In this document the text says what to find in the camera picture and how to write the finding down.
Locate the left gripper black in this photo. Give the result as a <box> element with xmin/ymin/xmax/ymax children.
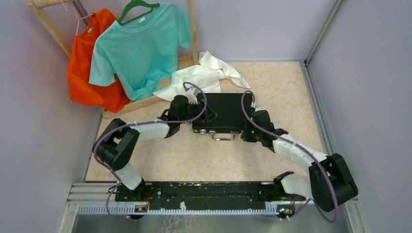
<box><xmin>178</xmin><ymin>99</ymin><xmax>217</xmax><ymax>124</ymax></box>

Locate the black poker set case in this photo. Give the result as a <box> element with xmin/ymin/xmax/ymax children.
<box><xmin>192</xmin><ymin>93</ymin><xmax>253</xmax><ymax>141</ymax></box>

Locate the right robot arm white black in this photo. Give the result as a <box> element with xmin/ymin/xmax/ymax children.
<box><xmin>241</xmin><ymin>108</ymin><xmax>359</xmax><ymax>212</ymax></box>

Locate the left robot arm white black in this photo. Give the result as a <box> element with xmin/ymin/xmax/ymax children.
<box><xmin>92</xmin><ymin>95</ymin><xmax>217</xmax><ymax>201</ymax></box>

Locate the white cloth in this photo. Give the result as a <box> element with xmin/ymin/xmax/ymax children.
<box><xmin>154</xmin><ymin>51</ymin><xmax>250</xmax><ymax>101</ymax></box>

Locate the teal t-shirt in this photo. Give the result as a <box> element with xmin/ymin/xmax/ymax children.
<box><xmin>89</xmin><ymin>3</ymin><xmax>191</xmax><ymax>101</ymax></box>

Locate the orange t-shirt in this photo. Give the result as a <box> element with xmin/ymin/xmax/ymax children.
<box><xmin>67</xmin><ymin>8</ymin><xmax>131</xmax><ymax>114</ymax></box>

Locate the green clothes hanger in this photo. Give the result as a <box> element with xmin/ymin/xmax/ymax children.
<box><xmin>118</xmin><ymin>0</ymin><xmax>160</xmax><ymax>25</ymax></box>

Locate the pink clothes hanger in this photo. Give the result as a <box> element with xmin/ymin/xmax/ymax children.
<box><xmin>60</xmin><ymin>0</ymin><xmax>94</xmax><ymax>36</ymax></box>

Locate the wooden clothes rack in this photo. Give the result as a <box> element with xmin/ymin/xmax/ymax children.
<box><xmin>25</xmin><ymin>0</ymin><xmax>199</xmax><ymax>118</ymax></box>

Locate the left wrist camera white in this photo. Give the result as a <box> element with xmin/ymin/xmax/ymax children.
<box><xmin>185</xmin><ymin>87</ymin><xmax>201</xmax><ymax>105</ymax></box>

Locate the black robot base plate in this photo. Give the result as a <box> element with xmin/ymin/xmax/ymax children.
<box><xmin>115</xmin><ymin>182</ymin><xmax>305</xmax><ymax>211</ymax></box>

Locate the aluminium frame rail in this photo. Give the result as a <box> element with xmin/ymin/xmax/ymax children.
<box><xmin>64</xmin><ymin>182</ymin><xmax>359</xmax><ymax>216</ymax></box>

